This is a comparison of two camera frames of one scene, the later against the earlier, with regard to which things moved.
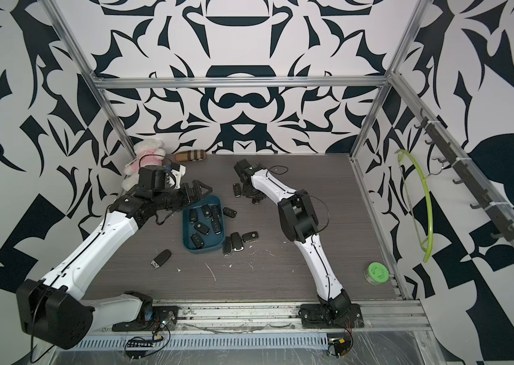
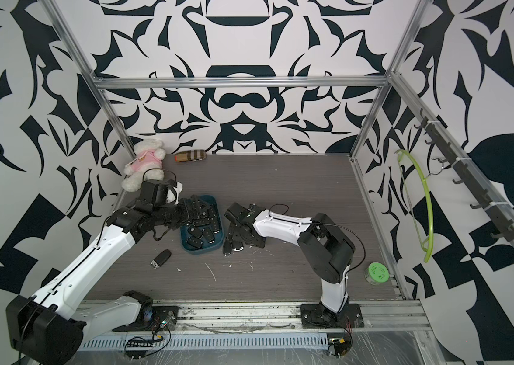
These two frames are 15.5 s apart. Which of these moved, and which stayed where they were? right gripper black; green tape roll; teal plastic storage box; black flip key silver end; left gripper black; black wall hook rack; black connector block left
Moved: left gripper black; right gripper black
Stayed: black connector block left; black flip key silver end; teal plastic storage box; green tape roll; black wall hook rack
